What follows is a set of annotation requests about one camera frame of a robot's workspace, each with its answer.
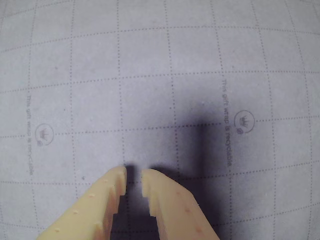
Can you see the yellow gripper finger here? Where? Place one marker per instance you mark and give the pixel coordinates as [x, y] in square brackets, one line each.
[87, 207]
[180, 212]

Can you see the gridded gift wrap paper sheet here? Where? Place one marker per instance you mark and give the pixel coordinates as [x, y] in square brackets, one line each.
[100, 75]

